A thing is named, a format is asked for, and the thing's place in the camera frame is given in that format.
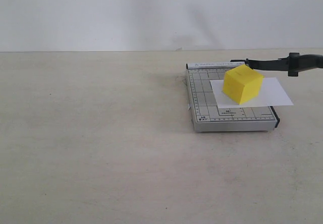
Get grey paper cutter base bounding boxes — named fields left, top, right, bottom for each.
left=186, top=61, right=280, bottom=132

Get white paper sheet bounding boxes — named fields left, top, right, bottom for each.
left=210, top=78, right=294, bottom=108

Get black cutter blade arm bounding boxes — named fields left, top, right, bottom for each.
left=230, top=52, right=322, bottom=77

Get yellow cube block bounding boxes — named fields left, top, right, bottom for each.
left=222, top=65, right=264, bottom=104

